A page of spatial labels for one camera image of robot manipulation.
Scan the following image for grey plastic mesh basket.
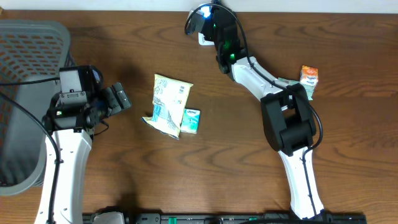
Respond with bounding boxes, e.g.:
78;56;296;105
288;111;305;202
1;20;75;196

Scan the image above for mint wet wipes pack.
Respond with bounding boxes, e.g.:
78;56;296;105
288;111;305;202
278;78;315;101

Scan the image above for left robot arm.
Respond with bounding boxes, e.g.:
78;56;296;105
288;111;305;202
35;129;93;224

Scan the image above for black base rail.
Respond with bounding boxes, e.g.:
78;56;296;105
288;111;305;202
83;212;367;224

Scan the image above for white barcode scanner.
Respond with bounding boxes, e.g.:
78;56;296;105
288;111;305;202
198;32;214;46

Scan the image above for teal tissue pack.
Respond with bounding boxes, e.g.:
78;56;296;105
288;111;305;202
181;109;200;134

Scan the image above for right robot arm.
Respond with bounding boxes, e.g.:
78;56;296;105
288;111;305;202
184;1;324;221

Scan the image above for white snack bag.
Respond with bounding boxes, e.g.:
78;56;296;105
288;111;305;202
141;74;193;139

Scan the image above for orange tissue pack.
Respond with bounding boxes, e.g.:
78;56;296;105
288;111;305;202
300;65;318;87

